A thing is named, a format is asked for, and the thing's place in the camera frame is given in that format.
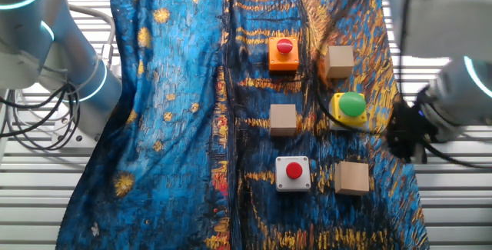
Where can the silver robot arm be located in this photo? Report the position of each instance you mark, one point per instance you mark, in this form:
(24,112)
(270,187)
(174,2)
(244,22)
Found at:
(442,19)

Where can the starry night painted cloth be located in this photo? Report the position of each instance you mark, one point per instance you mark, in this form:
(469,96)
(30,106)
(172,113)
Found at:
(173,127)

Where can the orange box red button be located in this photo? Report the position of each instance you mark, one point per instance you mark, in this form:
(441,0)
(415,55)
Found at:
(282,62)

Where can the grey box red button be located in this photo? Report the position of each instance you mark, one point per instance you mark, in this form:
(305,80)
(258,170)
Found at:
(294,170)

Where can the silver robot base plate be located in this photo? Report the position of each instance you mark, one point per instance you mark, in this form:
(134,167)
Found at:
(73,136)

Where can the light wooden cube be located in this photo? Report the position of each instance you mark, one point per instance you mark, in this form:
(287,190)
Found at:
(351,178)
(340,61)
(282,119)

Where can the yellow box green button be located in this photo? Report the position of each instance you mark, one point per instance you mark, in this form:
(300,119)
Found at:
(351,104)

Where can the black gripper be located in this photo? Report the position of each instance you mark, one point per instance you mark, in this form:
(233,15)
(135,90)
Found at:
(407,123)

